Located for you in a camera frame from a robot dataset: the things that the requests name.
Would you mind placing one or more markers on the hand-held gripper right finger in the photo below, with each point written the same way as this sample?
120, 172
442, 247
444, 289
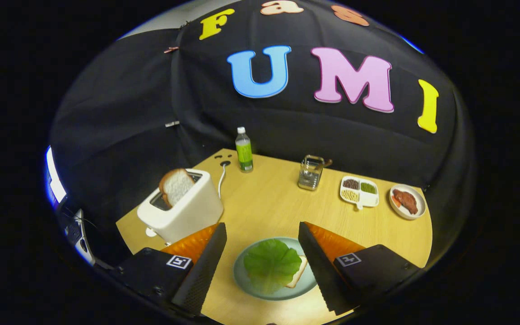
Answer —
323, 275

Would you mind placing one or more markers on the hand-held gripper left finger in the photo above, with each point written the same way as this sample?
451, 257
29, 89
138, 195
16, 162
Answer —
201, 275

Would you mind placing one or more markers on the green lettuce leaf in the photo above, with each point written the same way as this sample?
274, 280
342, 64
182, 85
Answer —
271, 264

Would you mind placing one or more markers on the toasted bread slice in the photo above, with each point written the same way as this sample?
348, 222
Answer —
176, 186

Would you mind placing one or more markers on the plain bread slice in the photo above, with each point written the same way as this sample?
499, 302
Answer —
299, 273

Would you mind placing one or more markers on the pale green round plate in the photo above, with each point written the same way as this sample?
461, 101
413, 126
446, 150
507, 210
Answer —
241, 277

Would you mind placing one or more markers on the white toaster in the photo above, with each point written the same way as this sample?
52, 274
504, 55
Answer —
188, 216

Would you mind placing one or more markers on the pile of yellow beans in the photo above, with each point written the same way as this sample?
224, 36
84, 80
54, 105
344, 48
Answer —
350, 195

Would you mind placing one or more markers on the white divided dish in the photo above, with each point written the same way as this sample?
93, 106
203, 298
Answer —
370, 199

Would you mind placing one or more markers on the pile of dark beans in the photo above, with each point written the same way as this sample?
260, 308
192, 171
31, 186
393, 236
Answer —
351, 183

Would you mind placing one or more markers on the pile of green beans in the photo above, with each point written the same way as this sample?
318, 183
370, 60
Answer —
368, 188

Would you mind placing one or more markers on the red cooked meat piece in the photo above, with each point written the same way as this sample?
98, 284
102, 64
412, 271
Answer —
406, 201

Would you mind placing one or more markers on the round white meat plate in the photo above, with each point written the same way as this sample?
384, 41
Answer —
418, 197

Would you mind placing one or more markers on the green label drink bottle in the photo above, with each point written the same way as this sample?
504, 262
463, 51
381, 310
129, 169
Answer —
244, 155

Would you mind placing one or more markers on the white equipment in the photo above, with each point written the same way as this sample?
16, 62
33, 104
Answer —
79, 234

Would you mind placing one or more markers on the white cloth clip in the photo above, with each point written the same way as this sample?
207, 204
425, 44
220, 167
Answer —
172, 123

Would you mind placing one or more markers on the black backdrop cloth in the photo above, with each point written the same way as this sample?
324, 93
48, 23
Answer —
151, 113

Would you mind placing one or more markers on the bright light strip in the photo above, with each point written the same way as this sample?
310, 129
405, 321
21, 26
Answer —
54, 180

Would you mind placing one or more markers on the red cloth clip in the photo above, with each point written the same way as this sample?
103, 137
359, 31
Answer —
171, 49

